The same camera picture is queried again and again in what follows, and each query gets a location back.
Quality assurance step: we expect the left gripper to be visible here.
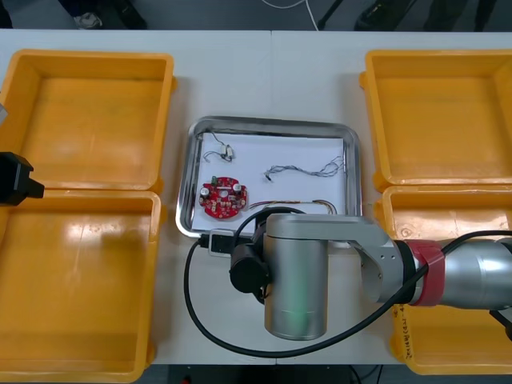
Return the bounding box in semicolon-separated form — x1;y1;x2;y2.
0;151;45;207

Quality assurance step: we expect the steel tray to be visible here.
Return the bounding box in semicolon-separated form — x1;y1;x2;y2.
174;115;363;241

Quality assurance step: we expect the round red circuit board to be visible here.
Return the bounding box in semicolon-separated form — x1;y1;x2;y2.
198;174;250;222

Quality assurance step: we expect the twisted white wire harness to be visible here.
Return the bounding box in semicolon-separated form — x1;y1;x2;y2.
263;155;347;183

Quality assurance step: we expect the red-yellow wire harness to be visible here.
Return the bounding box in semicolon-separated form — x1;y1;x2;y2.
247;198;339;218

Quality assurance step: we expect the person's shoe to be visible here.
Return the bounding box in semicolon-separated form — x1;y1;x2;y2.
78;11;104;30

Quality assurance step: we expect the person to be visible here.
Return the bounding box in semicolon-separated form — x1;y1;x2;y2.
0;0;149;30
355;0;512;33

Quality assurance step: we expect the white paper sheet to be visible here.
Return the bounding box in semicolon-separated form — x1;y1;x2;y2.
190;131;347;234

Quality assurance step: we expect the black stand leg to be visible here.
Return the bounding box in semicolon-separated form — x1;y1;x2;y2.
318;0;350;30

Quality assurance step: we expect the yellow-orange plastic bin with handwriting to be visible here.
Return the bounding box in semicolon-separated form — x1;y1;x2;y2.
374;184;512;377

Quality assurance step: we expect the white cable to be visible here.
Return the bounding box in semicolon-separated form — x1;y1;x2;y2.
262;0;321;31

